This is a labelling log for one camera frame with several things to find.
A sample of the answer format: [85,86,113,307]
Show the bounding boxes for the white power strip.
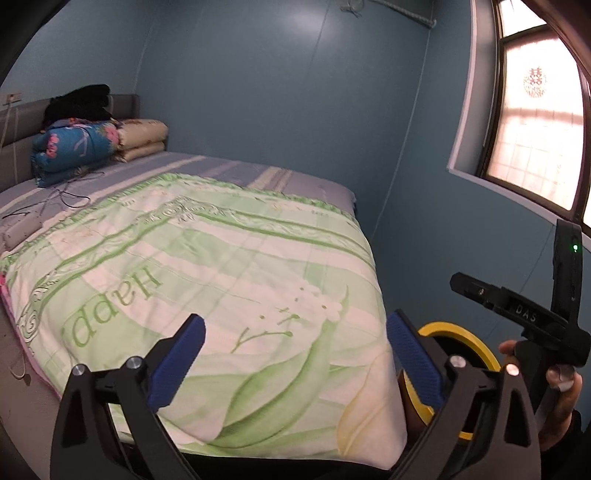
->
[2,217,42,247]

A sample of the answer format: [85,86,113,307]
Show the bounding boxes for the yellow rimmed waste bin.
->
[399,322,502,441]

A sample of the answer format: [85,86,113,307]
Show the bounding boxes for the brown framed window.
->
[448,0,591,232]

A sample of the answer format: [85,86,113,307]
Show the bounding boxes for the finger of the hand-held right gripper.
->
[450,271,518,315]

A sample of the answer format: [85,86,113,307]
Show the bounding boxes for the red window sticker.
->
[523,67,550,99]

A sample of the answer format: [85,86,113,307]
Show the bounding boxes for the grey upholstered headboard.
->
[0,93,140,192]

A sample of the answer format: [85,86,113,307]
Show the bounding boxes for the person's right forearm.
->
[540,411,591,480]

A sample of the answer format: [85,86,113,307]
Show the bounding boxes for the beige pillows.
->
[113,119,168,162]

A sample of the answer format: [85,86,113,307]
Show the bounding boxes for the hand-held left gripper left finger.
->
[50,314,218,480]

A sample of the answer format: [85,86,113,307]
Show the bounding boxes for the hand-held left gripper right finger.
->
[387,310,542,480]

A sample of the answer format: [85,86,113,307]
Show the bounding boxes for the green floral blanket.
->
[0,173,407,457]

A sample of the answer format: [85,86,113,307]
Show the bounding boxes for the blue floral folded quilt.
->
[30,117,121,188]

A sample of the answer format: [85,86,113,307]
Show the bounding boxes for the wrapped air conditioner pipe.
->
[369,0,437,28]

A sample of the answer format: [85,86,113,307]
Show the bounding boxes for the black clothing pile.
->
[44,84,114,126]

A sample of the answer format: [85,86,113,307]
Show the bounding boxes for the black cable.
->
[2,168,105,220]

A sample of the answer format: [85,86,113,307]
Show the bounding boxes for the bed with striped sheet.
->
[0,150,407,462]

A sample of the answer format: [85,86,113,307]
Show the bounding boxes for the person's right hand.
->
[499,339,583,450]

